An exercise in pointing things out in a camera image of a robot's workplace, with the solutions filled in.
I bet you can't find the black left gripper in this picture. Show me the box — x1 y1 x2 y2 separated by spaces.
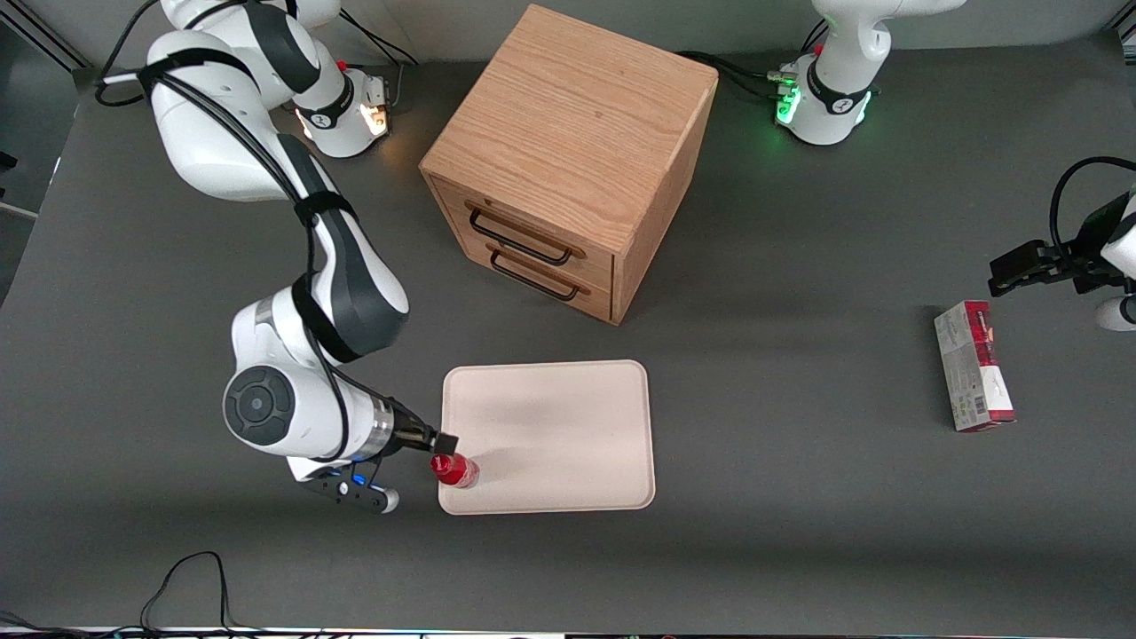
988 197 1133 299

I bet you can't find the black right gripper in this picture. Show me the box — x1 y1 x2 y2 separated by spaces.
389 402 460 456

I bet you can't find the small red coke bottle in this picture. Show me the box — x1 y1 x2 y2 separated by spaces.
430 453 481 491

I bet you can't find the beige rectangular tray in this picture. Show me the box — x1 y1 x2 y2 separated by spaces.
438 359 657 517

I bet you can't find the grey and red carton box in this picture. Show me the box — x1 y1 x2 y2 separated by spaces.
933 300 1017 433

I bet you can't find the wooden drawer front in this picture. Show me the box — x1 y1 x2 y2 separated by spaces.
433 176 617 287
460 241 615 323

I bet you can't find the wooden two-drawer cabinet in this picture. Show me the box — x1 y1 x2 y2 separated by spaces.
419 4 720 327

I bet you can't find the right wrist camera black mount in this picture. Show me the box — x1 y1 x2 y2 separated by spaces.
296 459 399 516

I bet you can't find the left wrist camera white housing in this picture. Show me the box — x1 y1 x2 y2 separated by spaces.
1093 275 1136 333

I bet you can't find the black left arm wrist cable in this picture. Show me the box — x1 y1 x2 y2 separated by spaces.
1050 156 1136 258

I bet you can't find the black arm wrist cable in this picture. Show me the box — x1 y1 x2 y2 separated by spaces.
94 0 396 464
1050 156 1136 258

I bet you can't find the black metal drawer handle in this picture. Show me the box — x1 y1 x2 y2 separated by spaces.
489 248 582 303
467 206 574 267

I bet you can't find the black cable at table edge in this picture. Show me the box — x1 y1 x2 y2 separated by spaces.
0 550 356 638

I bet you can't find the black right arm wrist cable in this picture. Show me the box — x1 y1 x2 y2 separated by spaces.
94 0 396 464

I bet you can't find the black left arm base cable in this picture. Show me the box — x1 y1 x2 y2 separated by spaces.
677 49 800 103

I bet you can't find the black arm base cable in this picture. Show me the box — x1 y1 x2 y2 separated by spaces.
335 13 422 107
677 49 800 103

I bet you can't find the black right arm base cable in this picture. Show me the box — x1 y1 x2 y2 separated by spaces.
335 13 422 107

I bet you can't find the grey aluminium frame rail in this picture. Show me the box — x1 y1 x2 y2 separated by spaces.
0 0 94 74

